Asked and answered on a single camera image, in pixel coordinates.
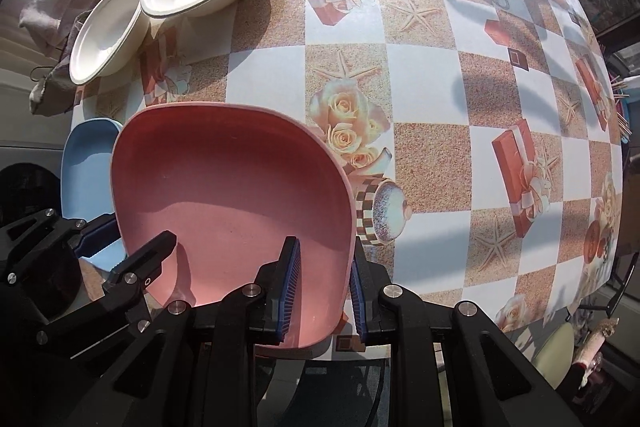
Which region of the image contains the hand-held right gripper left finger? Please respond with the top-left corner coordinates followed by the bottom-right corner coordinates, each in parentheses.
top-left (97, 236), bottom-right (303, 427)

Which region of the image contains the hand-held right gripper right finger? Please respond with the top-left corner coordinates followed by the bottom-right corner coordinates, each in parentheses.
top-left (350, 251), bottom-right (586, 427)

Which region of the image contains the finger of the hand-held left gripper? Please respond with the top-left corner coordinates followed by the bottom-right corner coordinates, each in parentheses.
top-left (0, 209), bottom-right (122, 289)
top-left (34, 230), bottom-right (179, 359)

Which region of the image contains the light blue plate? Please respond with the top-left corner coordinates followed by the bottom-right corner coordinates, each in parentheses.
top-left (60, 118), bottom-right (126, 269)

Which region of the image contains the pink plate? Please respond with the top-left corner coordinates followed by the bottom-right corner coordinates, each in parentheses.
top-left (110, 103), bottom-right (358, 350)

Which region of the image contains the small white bowl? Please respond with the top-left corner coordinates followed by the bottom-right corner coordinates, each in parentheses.
top-left (68, 0), bottom-right (152, 86)

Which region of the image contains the pale green stool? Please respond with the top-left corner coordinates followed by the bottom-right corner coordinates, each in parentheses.
top-left (530, 321), bottom-right (576, 390)

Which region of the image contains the grey cloth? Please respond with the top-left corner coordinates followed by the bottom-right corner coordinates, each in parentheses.
top-left (19, 0), bottom-right (118, 115)

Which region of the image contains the printed checkered tablecloth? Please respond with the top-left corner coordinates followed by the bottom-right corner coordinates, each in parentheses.
top-left (70, 0), bottom-right (627, 360)

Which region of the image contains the bundle of wooden sticks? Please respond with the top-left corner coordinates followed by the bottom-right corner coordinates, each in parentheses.
top-left (609, 74), bottom-right (633, 145)

